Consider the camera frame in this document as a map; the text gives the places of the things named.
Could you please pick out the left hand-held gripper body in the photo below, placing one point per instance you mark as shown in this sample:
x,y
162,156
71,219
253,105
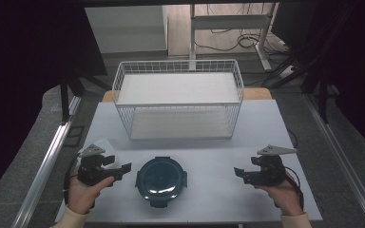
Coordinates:
x,y
90,169

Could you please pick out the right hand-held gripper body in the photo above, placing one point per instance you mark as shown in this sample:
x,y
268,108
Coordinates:
x,y
267,171

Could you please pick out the round container with dark lid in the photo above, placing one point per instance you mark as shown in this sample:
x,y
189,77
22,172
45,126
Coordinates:
x,y
161,181

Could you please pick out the person's left hand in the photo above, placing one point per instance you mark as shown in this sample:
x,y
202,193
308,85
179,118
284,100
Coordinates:
x,y
84,193

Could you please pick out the person's right hand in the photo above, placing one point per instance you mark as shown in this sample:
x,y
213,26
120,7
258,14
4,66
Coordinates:
x,y
282,196

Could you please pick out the wooden table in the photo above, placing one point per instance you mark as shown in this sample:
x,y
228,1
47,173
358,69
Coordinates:
x,y
256,93

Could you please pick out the black metal stand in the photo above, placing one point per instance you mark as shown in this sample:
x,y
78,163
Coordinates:
x,y
322,101
65,101

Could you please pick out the dark curtain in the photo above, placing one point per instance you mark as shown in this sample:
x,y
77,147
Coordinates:
x,y
19,79
355,63

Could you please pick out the white cabinet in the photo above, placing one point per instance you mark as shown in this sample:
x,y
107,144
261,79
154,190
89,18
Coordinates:
x,y
125,28

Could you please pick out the black square floor frame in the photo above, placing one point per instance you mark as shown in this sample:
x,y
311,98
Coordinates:
x,y
75,136

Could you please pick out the aluminium rail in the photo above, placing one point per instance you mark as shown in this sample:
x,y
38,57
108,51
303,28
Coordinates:
x,y
339,148
46,164

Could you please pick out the white desk frame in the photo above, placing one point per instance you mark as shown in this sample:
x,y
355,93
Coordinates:
x,y
231,22

